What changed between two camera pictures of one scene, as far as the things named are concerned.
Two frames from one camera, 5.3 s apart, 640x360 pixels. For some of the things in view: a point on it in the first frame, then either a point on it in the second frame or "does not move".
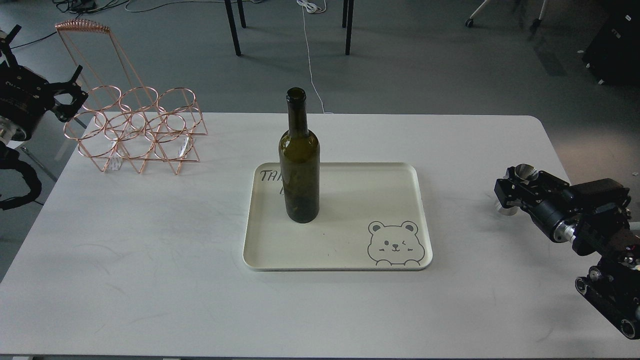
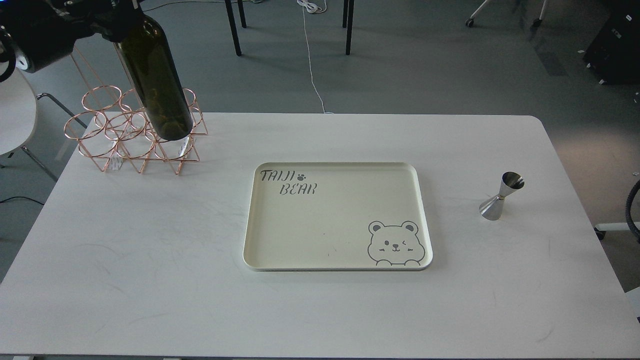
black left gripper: [25, 97] -> [43, 32]
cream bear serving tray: [372, 216] does not move
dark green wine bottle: [298, 164] -> [147, 55]
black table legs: [349, 25] does not move
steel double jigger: [525, 173] -> [492, 208]
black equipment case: [613, 55] does not move
